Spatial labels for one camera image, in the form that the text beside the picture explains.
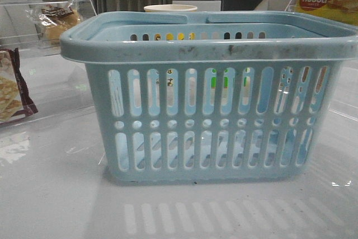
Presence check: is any clear acrylic shelf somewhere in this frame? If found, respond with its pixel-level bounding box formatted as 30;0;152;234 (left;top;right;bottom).
1;0;96;57
290;0;357;12

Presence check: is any clear acrylic shelf left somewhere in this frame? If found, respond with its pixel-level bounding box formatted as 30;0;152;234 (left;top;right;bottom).
1;0;96;57

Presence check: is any light blue plastic basket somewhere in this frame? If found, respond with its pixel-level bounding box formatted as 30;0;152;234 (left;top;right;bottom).
60;11;357;182

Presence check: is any bread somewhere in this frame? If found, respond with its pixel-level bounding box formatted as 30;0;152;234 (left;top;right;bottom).
26;0;83;46

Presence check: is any brown cracker snack package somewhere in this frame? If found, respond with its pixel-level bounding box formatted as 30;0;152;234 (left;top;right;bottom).
1;48;38;125

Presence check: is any cream paper cup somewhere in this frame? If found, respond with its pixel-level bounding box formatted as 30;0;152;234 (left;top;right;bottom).
144;4;197;12

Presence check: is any clear acrylic shelf right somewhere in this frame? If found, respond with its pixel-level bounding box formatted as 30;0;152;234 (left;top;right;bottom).
290;0;357;12

